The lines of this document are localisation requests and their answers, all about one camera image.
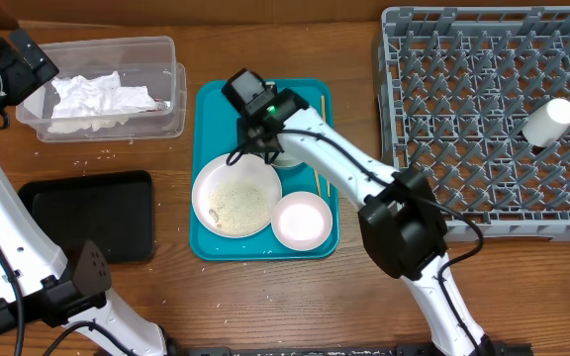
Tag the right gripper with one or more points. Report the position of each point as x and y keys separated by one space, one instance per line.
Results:
x=242 y=139

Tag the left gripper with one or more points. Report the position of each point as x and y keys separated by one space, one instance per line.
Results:
x=25 y=79

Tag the grey small bowl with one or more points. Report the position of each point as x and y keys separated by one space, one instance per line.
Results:
x=285 y=161

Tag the wooden chopstick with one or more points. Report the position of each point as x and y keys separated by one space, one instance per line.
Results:
x=318 y=183
x=324 y=117

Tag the white cup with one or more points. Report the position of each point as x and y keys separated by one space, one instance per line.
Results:
x=548 y=123

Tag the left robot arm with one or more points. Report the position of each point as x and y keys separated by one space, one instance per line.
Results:
x=38 y=280

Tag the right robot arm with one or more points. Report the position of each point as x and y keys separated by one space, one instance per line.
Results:
x=401 y=223

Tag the grey dishwasher rack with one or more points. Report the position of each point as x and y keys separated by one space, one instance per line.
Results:
x=454 y=88

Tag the teal serving tray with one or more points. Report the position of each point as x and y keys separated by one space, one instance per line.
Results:
x=215 y=133

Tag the large white plate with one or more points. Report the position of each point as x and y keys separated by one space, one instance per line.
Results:
x=236 y=201

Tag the small white plate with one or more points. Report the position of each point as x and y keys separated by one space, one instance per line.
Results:
x=302 y=221

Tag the clear plastic bin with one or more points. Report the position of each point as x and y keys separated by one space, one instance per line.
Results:
x=143 y=61

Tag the black plastic tray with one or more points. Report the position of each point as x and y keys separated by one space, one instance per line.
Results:
x=114 y=210

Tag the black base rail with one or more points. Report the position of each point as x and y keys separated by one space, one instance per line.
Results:
x=420 y=349

